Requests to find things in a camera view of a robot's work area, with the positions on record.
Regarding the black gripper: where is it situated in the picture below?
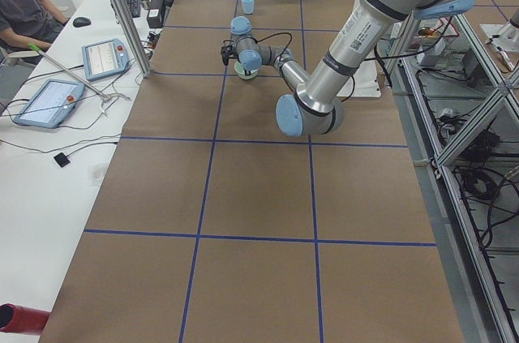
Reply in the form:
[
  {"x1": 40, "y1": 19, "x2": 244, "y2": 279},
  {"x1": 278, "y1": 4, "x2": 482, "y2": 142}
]
[{"x1": 220, "y1": 45, "x2": 236, "y2": 66}]

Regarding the mint green ceramic bowl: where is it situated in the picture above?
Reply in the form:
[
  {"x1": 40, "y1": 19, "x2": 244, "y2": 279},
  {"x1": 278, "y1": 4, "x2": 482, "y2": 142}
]
[{"x1": 234, "y1": 61, "x2": 259, "y2": 80}]

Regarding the light blue paper cup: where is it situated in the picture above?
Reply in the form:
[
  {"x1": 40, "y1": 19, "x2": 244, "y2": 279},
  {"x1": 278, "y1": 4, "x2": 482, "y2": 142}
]
[{"x1": 241, "y1": 0, "x2": 255, "y2": 15}]

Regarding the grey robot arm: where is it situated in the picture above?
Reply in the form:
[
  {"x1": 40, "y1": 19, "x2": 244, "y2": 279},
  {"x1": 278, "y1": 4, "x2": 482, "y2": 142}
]
[{"x1": 221, "y1": 0, "x2": 475, "y2": 136}]

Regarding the black power adapter box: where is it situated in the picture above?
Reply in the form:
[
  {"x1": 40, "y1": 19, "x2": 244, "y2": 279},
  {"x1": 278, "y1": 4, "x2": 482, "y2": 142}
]
[{"x1": 147, "y1": 0, "x2": 165, "y2": 29}]

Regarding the far blue teach pendant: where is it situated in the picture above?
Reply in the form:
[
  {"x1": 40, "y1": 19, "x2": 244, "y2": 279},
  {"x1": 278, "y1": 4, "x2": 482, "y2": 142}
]
[{"x1": 82, "y1": 38, "x2": 130, "y2": 81}]

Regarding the blue teach pendant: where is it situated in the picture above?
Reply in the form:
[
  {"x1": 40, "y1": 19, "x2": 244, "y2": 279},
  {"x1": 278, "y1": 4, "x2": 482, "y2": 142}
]
[
  {"x1": 82, "y1": 38, "x2": 130, "y2": 81},
  {"x1": 14, "y1": 79, "x2": 85, "y2": 129}
]

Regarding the black computer mouse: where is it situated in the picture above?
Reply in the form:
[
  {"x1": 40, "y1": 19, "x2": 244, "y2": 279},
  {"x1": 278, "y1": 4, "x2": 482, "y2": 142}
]
[{"x1": 72, "y1": 16, "x2": 92, "y2": 28}]

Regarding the near blue teach pendant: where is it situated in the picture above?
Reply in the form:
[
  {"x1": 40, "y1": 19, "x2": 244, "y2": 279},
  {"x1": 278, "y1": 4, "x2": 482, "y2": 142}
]
[{"x1": 14, "y1": 79, "x2": 85, "y2": 129}]

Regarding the small black square pad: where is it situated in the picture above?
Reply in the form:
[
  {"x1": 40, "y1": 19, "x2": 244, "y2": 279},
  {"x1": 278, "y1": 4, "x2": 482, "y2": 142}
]
[{"x1": 54, "y1": 152, "x2": 71, "y2": 168}]

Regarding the seated person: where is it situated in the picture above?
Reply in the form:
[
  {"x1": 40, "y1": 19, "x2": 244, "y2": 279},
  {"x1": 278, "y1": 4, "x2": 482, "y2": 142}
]
[{"x1": 1, "y1": 0, "x2": 68, "y2": 51}]

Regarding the red cylinder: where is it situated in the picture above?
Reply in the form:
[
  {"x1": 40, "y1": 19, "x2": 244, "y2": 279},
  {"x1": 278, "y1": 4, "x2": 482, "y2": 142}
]
[{"x1": 1, "y1": 303, "x2": 50, "y2": 336}]

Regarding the aluminium frame post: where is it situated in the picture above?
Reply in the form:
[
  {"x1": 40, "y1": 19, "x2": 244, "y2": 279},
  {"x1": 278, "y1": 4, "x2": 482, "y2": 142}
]
[{"x1": 109, "y1": 0, "x2": 151, "y2": 78}]

